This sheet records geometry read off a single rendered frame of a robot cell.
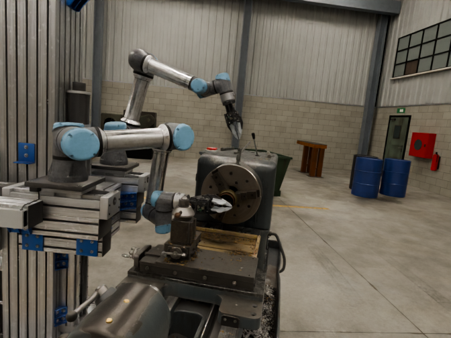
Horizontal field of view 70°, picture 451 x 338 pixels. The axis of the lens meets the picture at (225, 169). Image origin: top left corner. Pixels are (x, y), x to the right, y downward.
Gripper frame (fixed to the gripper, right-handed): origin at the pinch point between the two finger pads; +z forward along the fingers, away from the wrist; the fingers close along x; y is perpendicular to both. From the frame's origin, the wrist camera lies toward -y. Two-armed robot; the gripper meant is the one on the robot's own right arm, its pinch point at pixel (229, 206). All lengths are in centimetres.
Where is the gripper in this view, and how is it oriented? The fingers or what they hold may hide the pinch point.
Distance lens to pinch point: 145.8
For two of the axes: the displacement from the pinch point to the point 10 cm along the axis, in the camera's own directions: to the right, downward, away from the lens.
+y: -1.8, 1.5, -9.7
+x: 0.8, -9.8, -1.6
